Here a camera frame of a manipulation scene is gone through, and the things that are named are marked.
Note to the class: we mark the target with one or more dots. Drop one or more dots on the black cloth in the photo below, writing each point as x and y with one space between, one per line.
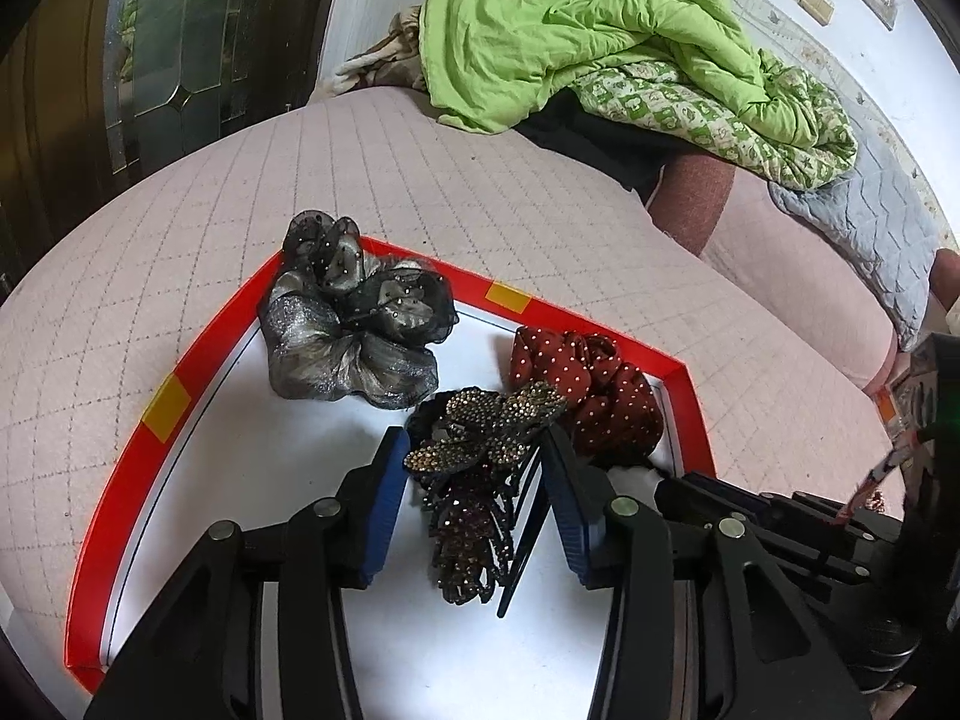
585 139

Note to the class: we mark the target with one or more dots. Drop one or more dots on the red shallow box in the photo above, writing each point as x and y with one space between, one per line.
135 465

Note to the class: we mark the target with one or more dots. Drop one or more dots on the green white patterned quilt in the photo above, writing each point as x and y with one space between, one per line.
720 112

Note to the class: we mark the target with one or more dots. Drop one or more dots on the grey quilted blanket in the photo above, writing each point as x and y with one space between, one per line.
870 232

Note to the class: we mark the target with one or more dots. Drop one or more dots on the grey organza scrunchie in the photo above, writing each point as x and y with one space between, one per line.
352 337

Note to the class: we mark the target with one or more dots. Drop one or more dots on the red polka dot scrunchie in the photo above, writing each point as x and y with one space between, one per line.
611 397

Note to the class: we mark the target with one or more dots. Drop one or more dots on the wooden door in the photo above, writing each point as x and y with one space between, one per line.
52 127

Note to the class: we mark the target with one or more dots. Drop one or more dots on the beige patterned cloth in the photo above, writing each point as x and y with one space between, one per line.
382 60

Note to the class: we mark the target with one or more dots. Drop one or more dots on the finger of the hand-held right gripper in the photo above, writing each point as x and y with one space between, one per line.
825 559
720 496

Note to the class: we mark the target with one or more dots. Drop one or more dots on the pink pillow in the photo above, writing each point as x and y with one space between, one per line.
787 270

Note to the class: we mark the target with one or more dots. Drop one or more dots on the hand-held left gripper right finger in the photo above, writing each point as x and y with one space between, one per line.
571 525

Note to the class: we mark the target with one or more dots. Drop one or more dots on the black toothed banana hair clip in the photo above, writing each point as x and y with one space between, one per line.
472 540

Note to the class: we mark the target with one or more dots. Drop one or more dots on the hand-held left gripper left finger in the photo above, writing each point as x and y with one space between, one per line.
382 517

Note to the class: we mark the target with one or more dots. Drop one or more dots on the brass wall switch plate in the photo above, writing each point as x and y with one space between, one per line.
819 4

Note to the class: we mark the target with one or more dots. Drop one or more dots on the leaded glass door panel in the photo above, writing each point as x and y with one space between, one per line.
180 37

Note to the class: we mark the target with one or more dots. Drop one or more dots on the brown rhinestone bow hair clip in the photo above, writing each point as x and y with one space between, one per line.
487 427

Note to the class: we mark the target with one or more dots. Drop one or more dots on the pink quilted bed cover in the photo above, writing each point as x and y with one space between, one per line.
450 195

